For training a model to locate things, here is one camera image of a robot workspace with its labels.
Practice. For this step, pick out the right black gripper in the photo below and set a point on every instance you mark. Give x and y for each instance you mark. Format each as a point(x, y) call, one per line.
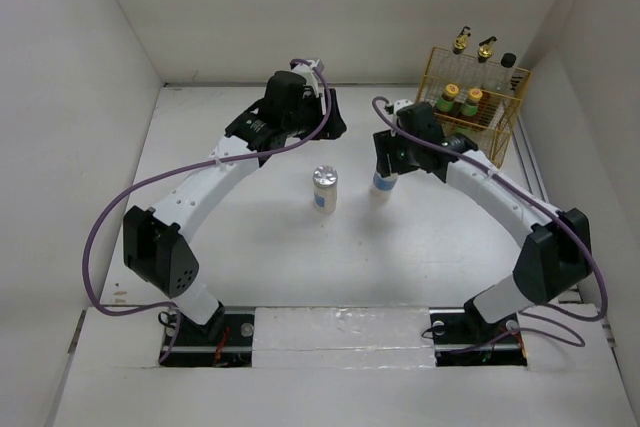
point(386, 142)

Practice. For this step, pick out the clear gold spout bottle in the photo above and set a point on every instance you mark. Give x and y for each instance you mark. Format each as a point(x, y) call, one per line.
point(460, 42)

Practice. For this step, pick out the square bottle dark residue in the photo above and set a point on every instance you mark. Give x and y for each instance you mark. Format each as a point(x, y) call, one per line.
point(484, 53)

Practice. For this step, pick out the dark soy sauce bottle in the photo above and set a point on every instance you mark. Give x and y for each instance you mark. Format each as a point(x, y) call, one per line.
point(498, 80)

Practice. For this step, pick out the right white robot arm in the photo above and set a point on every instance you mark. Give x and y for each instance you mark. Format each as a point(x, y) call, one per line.
point(555, 252)

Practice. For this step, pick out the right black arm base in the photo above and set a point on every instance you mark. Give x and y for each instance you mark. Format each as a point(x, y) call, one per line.
point(460, 340)

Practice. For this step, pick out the metal mounting rail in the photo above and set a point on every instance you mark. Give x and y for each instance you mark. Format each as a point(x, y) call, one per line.
point(343, 328)

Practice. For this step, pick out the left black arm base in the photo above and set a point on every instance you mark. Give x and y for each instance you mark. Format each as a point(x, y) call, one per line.
point(186, 345)

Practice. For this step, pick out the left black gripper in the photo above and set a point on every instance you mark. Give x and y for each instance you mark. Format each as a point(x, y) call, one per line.
point(334, 126)

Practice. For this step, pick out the chili sauce bottle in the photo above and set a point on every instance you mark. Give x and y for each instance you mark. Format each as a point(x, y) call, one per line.
point(446, 102)
point(466, 117)

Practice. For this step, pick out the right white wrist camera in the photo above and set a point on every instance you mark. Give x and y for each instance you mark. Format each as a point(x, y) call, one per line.
point(393, 108)

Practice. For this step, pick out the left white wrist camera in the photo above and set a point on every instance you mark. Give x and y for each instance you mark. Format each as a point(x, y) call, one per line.
point(311, 70)

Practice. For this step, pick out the silver lid jar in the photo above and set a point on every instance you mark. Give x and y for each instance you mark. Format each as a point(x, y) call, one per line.
point(381, 186)
point(325, 185)

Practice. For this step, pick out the yellow wire rack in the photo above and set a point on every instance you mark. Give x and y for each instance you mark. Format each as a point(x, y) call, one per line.
point(497, 113)

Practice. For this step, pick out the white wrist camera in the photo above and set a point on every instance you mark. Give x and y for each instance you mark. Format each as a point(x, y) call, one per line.
point(393, 108)
point(311, 70)

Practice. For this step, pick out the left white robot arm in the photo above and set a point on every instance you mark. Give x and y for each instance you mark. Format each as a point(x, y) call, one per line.
point(156, 241)

